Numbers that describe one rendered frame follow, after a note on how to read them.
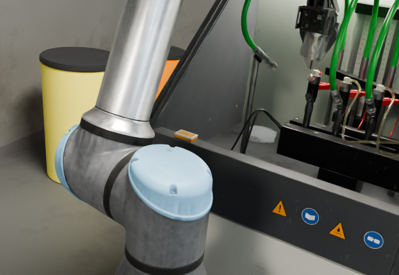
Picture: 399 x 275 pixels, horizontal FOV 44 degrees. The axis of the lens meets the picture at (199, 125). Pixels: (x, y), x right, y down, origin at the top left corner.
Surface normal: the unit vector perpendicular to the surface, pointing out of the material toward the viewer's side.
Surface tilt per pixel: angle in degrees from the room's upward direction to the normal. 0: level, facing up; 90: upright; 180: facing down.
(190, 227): 90
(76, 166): 73
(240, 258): 90
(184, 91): 90
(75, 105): 93
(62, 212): 0
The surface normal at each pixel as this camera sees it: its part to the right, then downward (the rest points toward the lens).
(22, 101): 0.89, 0.25
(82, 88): 0.23, 0.42
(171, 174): 0.20, -0.88
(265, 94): -0.52, 0.26
